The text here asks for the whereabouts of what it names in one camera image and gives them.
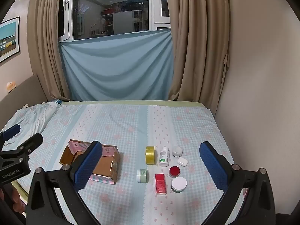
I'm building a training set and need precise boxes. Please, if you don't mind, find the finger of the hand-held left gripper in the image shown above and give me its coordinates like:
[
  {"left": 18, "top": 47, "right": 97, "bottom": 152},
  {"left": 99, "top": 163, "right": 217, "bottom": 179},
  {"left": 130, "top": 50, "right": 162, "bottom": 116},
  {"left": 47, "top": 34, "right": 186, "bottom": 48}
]
[
  {"left": 0, "top": 124, "right": 21, "bottom": 151},
  {"left": 0, "top": 133, "right": 44, "bottom": 166}
]

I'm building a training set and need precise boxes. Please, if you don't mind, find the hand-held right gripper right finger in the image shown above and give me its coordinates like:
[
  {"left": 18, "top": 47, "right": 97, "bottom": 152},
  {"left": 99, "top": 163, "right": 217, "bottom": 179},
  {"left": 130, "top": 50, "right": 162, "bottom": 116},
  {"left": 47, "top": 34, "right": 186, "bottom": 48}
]
[{"left": 194, "top": 141, "right": 276, "bottom": 225}]

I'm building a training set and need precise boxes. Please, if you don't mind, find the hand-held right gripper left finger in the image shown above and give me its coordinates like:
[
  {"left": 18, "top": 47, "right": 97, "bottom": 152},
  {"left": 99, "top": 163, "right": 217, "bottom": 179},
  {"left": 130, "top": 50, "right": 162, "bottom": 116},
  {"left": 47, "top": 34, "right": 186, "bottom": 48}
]
[{"left": 25, "top": 141, "right": 110, "bottom": 225}]

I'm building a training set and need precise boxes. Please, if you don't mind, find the brown cardboard box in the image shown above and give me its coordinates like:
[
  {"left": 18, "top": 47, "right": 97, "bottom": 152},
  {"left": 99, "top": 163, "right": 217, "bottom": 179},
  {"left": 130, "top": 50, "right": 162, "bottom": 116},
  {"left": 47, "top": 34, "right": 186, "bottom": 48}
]
[{"left": 59, "top": 139, "right": 121, "bottom": 185}]

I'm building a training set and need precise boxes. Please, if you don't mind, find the large white round lid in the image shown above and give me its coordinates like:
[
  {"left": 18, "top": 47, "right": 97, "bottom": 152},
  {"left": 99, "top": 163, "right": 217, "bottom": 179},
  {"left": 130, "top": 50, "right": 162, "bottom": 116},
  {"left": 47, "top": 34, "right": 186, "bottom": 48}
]
[{"left": 171, "top": 177, "right": 188, "bottom": 193}]

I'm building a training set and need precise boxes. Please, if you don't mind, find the red bottle cap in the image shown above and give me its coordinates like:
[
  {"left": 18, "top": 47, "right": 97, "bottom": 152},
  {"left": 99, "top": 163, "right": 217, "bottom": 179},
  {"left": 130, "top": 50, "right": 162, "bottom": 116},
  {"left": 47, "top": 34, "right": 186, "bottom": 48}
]
[{"left": 169, "top": 166, "right": 181, "bottom": 178}]

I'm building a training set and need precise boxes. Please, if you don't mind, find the white bottle green label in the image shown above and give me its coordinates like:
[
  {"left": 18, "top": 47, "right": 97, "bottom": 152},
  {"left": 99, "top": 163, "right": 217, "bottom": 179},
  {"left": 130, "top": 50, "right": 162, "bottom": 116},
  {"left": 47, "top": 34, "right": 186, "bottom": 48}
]
[{"left": 159, "top": 146, "right": 171, "bottom": 167}]

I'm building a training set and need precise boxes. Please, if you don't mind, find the pale green jar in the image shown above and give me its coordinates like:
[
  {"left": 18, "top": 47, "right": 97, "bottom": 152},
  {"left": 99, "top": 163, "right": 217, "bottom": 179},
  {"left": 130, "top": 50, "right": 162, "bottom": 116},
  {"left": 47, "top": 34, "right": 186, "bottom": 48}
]
[{"left": 136, "top": 169, "right": 149, "bottom": 183}]

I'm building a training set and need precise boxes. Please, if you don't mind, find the red carton box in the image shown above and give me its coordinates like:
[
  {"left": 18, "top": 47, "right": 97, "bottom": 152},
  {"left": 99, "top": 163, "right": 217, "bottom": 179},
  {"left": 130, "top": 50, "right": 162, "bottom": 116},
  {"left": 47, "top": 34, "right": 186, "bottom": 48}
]
[{"left": 155, "top": 173, "right": 167, "bottom": 195}]

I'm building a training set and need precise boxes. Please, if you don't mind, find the yellow tape roll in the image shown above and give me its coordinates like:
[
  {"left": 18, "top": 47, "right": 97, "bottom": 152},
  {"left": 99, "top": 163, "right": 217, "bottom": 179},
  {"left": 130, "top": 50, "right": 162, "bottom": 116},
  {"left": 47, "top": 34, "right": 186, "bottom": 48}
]
[{"left": 145, "top": 146, "right": 156, "bottom": 165}]

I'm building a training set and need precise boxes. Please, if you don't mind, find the person's left hand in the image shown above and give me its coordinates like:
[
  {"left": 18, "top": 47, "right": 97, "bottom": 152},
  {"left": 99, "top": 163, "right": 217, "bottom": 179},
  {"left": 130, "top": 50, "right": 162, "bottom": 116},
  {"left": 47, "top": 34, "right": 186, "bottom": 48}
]
[{"left": 0, "top": 184, "right": 25, "bottom": 216}]

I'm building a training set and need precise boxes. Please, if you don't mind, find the white crumpled quilt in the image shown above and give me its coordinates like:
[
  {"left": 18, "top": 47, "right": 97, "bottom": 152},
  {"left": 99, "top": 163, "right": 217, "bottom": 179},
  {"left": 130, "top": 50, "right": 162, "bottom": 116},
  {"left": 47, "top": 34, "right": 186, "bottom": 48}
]
[{"left": 0, "top": 102, "right": 62, "bottom": 146}]

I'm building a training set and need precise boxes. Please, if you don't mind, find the grey padded headboard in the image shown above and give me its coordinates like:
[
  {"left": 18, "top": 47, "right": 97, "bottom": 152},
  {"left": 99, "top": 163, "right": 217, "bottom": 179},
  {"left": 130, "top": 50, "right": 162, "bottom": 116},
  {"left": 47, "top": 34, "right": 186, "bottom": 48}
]
[{"left": 0, "top": 74, "right": 51, "bottom": 113}]

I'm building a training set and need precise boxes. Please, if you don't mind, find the blue pink floral bedsheet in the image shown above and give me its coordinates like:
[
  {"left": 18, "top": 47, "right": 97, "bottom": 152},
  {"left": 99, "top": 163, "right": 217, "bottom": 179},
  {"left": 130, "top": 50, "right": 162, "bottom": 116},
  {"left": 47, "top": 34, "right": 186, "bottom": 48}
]
[{"left": 0, "top": 102, "right": 249, "bottom": 225}]

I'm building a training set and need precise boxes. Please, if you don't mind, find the pale green mattress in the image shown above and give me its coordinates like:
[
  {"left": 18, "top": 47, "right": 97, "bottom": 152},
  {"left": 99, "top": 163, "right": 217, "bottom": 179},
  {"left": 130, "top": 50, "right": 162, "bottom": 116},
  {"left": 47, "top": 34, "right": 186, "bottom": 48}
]
[{"left": 61, "top": 100, "right": 204, "bottom": 107}]

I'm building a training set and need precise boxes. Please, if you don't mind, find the beige curtain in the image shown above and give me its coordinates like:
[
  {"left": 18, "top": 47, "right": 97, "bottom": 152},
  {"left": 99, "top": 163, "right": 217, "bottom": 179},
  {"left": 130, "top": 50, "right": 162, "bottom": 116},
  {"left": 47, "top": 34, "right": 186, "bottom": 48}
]
[
  {"left": 164, "top": 0, "right": 231, "bottom": 102},
  {"left": 27, "top": 0, "right": 73, "bottom": 102}
]

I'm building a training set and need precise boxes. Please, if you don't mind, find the light blue hanging cloth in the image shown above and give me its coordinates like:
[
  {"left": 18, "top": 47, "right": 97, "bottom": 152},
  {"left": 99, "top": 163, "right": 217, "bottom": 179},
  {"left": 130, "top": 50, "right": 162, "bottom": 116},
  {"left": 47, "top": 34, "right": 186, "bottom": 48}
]
[{"left": 58, "top": 28, "right": 175, "bottom": 102}]

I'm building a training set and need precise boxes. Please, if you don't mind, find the white framed window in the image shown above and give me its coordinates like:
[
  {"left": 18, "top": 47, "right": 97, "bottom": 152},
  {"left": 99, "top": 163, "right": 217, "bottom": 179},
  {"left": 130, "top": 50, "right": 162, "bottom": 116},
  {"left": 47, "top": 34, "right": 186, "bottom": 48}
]
[{"left": 57, "top": 0, "right": 171, "bottom": 41}]

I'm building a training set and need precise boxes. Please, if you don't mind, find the framed wall picture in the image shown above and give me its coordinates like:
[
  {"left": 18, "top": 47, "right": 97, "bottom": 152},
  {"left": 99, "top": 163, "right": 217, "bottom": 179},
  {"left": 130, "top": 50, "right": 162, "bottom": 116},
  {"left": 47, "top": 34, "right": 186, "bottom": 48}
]
[{"left": 0, "top": 16, "right": 21, "bottom": 63}]

